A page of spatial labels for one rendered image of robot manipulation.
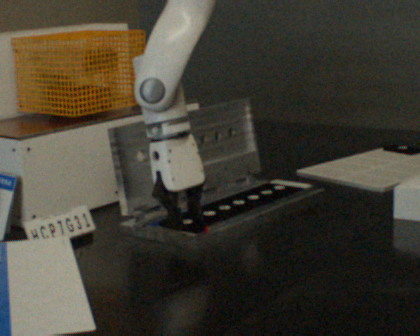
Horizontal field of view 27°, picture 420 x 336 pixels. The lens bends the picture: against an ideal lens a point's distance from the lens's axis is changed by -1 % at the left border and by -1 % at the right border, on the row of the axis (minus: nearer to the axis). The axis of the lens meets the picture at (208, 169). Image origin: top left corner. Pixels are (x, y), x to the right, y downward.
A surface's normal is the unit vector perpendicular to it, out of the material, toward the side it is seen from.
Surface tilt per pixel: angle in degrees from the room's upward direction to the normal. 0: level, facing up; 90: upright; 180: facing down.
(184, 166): 78
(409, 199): 90
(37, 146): 90
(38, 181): 90
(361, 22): 90
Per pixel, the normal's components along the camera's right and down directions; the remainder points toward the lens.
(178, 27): 0.22, -0.58
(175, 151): 0.68, -0.12
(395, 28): -0.52, 0.21
